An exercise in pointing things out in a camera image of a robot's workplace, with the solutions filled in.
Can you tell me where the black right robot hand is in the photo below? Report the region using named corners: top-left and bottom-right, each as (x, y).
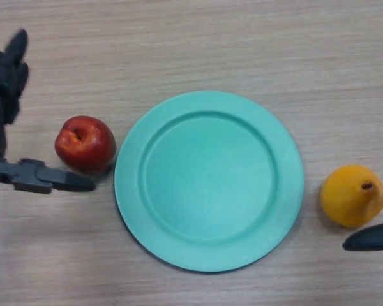
top-left (342, 221), bottom-right (383, 252)

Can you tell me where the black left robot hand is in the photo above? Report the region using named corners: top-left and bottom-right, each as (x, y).
top-left (0, 29), bottom-right (96, 194)

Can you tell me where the red apple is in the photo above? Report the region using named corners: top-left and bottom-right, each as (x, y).
top-left (54, 115), bottom-right (117, 175)

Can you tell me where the green round plate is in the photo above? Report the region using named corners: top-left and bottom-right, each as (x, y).
top-left (114, 91), bottom-right (304, 273)

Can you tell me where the yellow pear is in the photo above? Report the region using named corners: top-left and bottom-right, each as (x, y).
top-left (320, 164), bottom-right (383, 228)

